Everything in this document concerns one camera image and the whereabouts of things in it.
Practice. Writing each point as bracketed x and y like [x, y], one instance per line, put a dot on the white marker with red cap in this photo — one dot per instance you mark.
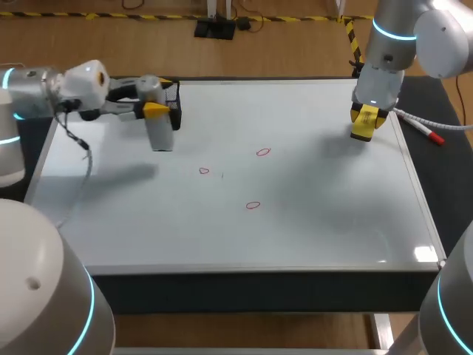
[430, 135]

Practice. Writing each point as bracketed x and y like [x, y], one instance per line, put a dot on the black mesh cup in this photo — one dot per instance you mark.
[174, 107]

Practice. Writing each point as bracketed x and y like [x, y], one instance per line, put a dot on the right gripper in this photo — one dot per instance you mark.
[378, 87]

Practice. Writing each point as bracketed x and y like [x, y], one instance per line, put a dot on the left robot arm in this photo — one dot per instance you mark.
[33, 277]

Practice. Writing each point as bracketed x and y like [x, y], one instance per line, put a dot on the yellow whiteboard eraser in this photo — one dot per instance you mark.
[364, 125]

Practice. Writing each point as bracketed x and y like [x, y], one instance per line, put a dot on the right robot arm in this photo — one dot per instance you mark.
[439, 33]

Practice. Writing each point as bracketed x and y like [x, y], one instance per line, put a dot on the large whiteboard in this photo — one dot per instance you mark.
[258, 222]

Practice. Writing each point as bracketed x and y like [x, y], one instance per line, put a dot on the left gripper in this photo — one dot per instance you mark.
[83, 85]

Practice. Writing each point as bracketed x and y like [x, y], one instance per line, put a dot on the black stand base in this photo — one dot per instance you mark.
[215, 29]

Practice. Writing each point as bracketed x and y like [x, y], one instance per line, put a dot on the grey hand-held probe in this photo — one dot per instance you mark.
[160, 133]

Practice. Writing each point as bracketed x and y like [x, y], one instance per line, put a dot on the black power adapter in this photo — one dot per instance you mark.
[243, 23]

